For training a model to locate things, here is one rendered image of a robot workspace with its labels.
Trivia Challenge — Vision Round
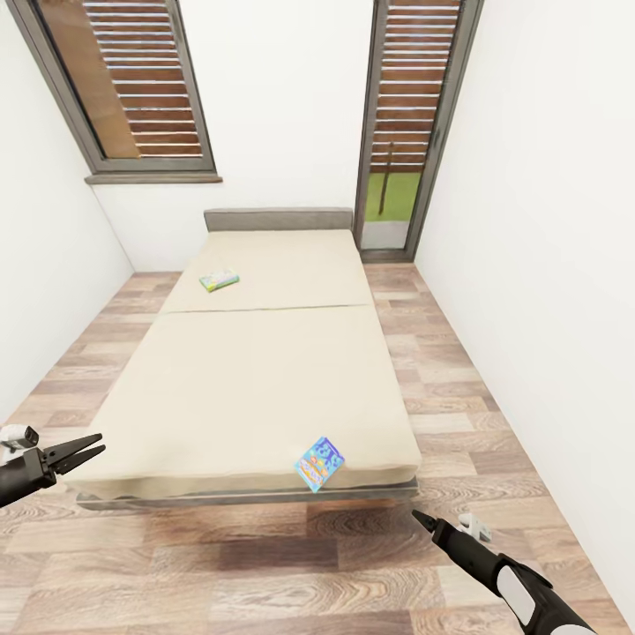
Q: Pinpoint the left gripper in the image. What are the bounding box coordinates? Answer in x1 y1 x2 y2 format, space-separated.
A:
0 433 106 508

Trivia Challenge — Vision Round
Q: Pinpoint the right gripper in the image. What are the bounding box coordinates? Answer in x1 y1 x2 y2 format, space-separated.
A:
412 510 484 577

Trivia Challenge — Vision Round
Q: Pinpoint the board game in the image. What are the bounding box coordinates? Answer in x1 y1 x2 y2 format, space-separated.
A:
294 435 345 493
199 267 239 292

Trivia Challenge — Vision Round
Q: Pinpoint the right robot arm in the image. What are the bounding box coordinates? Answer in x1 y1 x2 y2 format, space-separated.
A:
412 510 598 635

